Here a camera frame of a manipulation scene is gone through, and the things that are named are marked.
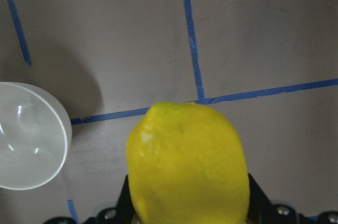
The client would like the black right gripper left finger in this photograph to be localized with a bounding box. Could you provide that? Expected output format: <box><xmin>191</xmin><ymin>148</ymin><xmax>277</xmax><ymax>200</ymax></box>
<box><xmin>116</xmin><ymin>175</ymin><xmax>135</xmax><ymax>224</ymax></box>

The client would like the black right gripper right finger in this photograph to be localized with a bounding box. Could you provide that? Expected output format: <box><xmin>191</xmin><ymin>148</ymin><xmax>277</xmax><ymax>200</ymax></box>
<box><xmin>247</xmin><ymin>173</ymin><xmax>272</xmax><ymax>221</ymax></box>

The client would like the yellow lemon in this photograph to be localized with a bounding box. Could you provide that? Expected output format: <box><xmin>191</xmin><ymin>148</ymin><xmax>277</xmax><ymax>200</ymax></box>
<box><xmin>126</xmin><ymin>102</ymin><xmax>250</xmax><ymax>223</ymax></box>

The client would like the white bowl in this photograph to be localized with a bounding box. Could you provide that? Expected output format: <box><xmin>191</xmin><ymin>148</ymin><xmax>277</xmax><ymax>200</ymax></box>
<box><xmin>1</xmin><ymin>82</ymin><xmax>72</xmax><ymax>191</ymax></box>

